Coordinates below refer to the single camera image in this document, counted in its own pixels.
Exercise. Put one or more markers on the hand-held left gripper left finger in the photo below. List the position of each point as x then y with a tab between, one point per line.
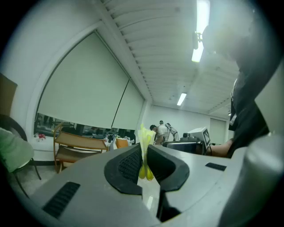
88	188

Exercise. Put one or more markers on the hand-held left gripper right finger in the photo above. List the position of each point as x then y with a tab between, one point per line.
199	188

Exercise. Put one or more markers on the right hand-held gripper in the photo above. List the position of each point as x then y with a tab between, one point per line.
199	135

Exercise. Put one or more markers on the yellow cloth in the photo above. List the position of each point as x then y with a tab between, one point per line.
145	137

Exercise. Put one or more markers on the person's right forearm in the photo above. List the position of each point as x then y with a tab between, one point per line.
219	149

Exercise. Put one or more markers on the white beanbag seat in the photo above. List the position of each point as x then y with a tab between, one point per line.
113	144

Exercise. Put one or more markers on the orange cushion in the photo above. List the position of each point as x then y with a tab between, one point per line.
122	143

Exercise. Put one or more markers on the narrow white roller blind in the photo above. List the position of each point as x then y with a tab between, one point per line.
131	110

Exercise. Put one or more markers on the red packet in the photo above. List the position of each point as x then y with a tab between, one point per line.
40	137

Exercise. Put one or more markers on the person's black clothing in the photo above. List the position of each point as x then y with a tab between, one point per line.
246	110

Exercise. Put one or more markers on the green knitted towel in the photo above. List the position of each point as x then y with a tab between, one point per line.
13	148

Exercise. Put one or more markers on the large white roller blind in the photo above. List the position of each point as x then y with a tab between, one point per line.
88	88

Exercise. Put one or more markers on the brown cardboard sheet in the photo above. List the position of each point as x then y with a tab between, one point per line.
6	95

